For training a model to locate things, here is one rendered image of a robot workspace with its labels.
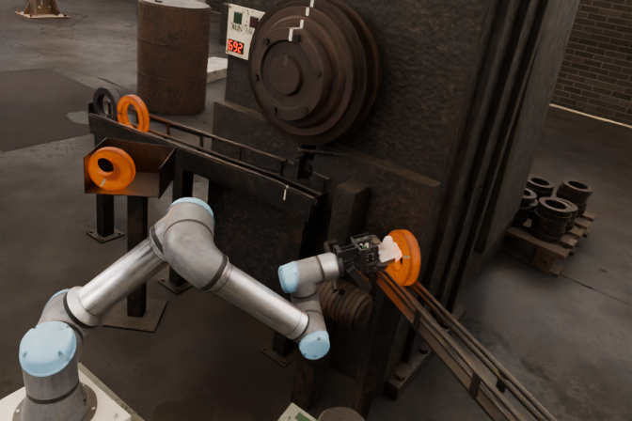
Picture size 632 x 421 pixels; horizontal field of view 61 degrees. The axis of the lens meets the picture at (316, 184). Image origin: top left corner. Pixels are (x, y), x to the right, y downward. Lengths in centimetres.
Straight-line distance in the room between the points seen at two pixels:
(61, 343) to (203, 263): 39
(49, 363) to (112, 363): 81
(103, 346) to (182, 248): 109
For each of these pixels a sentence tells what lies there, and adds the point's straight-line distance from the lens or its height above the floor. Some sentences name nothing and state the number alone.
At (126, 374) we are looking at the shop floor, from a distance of 214.
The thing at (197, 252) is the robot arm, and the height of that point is 84.
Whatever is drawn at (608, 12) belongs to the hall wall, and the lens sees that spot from 754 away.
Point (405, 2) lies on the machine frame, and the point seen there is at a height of 137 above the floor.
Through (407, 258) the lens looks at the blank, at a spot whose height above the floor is 76.
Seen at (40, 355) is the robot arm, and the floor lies 58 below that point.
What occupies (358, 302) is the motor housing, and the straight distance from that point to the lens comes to 167.
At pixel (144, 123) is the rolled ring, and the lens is 241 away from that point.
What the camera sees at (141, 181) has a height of 60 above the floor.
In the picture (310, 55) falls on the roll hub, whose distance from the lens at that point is 160.
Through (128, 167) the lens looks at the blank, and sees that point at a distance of 196.
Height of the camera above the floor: 150
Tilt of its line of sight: 24 degrees down
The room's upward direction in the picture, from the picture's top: 9 degrees clockwise
